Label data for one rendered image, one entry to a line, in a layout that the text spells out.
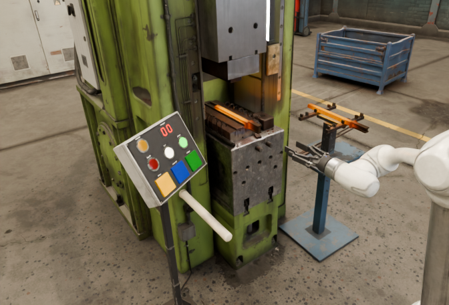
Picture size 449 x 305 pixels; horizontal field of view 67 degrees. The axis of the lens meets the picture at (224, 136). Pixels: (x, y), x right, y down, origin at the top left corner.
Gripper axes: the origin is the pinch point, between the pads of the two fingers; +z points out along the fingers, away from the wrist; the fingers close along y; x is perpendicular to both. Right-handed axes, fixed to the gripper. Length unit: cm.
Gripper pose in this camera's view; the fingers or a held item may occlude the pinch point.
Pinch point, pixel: (294, 148)
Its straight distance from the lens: 164.3
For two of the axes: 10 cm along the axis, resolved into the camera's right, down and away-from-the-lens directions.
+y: 8.1, -3.0, 5.0
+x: -0.4, -8.9, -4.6
